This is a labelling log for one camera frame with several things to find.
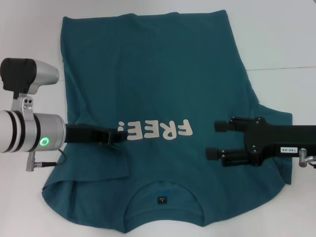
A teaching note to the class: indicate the teal t-shirt with FREE print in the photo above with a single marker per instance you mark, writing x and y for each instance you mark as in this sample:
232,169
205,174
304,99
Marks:
160,79

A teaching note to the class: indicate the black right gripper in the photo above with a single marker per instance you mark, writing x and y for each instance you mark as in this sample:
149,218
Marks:
266,143

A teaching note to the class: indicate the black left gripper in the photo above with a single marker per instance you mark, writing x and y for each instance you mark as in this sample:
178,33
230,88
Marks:
86,134

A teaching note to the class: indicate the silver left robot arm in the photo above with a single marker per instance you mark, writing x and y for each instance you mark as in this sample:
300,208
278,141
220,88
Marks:
32,130

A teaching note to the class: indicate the silver left camera bracket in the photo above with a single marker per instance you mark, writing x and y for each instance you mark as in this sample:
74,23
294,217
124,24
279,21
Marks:
24,105

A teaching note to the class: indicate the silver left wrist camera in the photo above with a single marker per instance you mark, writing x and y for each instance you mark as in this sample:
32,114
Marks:
24,74

